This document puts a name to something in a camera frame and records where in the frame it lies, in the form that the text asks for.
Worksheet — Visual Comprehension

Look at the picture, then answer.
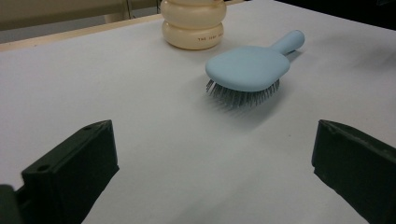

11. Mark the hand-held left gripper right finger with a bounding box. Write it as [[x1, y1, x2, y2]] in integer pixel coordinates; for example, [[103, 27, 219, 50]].
[[311, 119, 396, 224]]

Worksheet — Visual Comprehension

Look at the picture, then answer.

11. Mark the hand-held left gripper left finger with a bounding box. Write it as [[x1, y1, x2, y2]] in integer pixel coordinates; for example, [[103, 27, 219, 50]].
[[15, 119, 120, 224]]

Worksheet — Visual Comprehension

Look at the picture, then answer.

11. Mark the light blue hairbrush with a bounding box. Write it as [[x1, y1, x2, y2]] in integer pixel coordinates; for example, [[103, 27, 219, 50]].
[[205, 29, 306, 110]]

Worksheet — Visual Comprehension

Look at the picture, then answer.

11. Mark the cream ribbed holder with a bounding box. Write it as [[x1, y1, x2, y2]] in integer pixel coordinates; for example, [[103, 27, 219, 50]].
[[160, 0, 228, 50]]

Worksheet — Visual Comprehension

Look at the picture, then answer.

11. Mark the white board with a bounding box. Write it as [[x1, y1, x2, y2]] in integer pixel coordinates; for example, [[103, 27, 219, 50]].
[[0, 0, 396, 224]]

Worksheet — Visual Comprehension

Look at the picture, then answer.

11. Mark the wooden table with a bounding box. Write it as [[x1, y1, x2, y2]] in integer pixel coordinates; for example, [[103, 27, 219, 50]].
[[0, 0, 247, 53]]

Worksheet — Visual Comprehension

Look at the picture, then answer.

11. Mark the black curtain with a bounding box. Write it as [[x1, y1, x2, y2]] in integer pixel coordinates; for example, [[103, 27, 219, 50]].
[[275, 0, 396, 32]]

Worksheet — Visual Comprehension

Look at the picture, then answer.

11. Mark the light wooden bench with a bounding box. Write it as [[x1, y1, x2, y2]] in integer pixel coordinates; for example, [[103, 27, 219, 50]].
[[0, 0, 162, 32]]

